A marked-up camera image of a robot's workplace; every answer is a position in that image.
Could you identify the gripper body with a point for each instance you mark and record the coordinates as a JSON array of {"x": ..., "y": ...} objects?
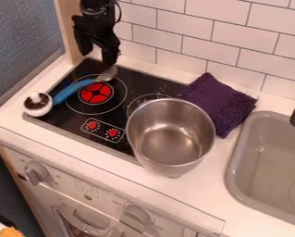
[{"x": 97, "y": 26}]

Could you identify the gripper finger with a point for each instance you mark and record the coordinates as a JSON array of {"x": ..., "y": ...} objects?
[
  {"x": 83, "y": 43},
  {"x": 110, "y": 54}
]

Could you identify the toy stove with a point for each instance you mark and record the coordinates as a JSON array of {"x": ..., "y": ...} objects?
[{"x": 108, "y": 117}]

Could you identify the white brown toy mushroom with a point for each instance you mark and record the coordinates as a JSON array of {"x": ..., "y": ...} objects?
[{"x": 38, "y": 105}]

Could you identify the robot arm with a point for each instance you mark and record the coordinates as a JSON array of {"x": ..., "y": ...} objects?
[{"x": 97, "y": 5}]

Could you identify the blue spoon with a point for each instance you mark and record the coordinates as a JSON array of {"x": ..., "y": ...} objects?
[{"x": 73, "y": 89}]

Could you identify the silver pot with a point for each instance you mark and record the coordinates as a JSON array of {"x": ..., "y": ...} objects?
[{"x": 170, "y": 135}]

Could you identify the purple cloth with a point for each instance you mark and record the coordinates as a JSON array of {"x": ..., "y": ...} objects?
[{"x": 219, "y": 102}]

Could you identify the toy sink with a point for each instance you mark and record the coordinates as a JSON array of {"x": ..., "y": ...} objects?
[{"x": 269, "y": 166}]

